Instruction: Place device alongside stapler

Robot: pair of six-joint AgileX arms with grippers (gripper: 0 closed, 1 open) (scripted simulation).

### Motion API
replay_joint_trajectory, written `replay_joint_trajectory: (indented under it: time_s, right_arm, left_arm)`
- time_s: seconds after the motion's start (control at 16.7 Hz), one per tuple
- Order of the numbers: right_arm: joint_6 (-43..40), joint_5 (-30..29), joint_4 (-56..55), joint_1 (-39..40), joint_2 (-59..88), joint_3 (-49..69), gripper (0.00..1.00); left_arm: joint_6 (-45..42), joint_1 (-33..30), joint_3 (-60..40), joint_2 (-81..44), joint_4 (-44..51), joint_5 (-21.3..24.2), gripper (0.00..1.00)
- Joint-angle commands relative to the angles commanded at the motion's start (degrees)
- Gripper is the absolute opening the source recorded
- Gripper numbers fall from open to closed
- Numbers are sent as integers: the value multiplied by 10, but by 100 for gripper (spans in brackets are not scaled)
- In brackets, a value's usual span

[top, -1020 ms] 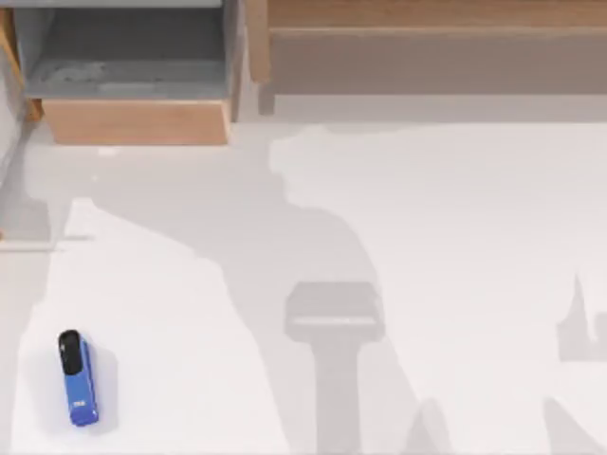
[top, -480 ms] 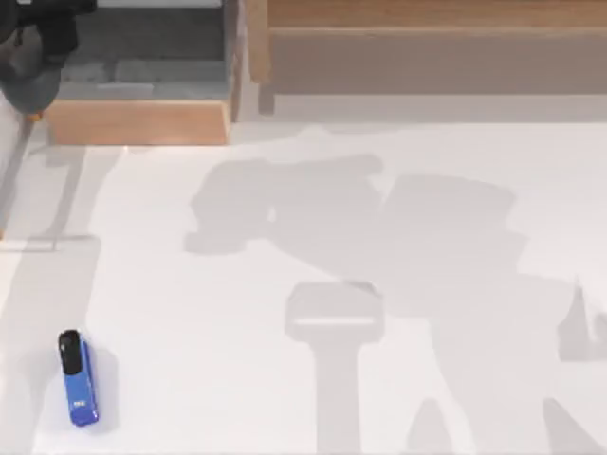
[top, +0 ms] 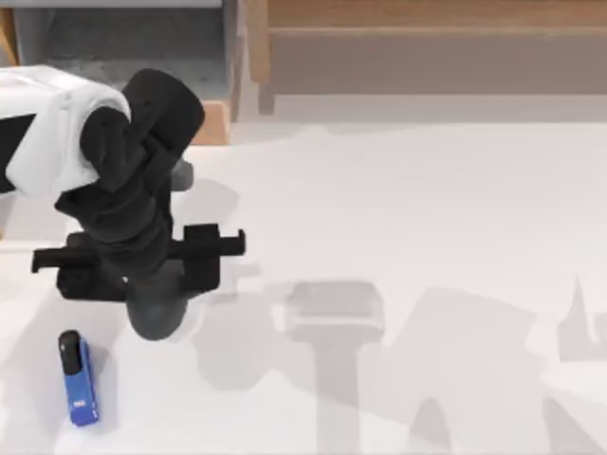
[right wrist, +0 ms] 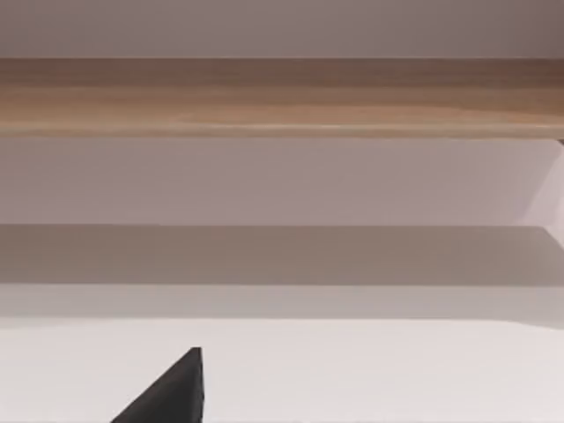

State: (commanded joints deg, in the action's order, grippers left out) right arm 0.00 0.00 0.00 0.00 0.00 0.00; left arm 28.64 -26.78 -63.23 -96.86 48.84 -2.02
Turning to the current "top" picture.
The blue and black stapler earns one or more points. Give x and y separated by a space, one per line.
80 388

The pale wooden drawer front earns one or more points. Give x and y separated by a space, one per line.
213 123

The grey pierced drawer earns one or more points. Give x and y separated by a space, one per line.
118 47

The wooden cupboard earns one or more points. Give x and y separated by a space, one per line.
427 14

